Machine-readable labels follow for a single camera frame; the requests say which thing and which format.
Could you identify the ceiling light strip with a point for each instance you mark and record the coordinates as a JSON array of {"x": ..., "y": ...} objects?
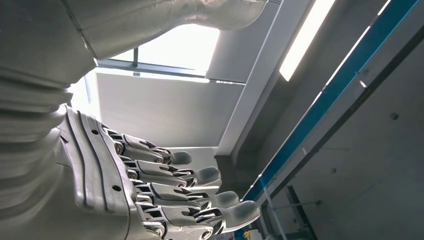
[{"x": 304, "y": 39}]

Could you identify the dark window frame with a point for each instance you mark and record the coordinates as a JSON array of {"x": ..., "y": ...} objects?
[{"x": 159, "y": 68}]

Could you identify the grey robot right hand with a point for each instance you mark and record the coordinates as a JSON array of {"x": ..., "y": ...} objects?
[{"x": 99, "y": 185}]

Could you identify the blue overhead rail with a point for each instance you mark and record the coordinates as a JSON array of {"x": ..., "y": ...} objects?
[{"x": 331, "y": 89}]

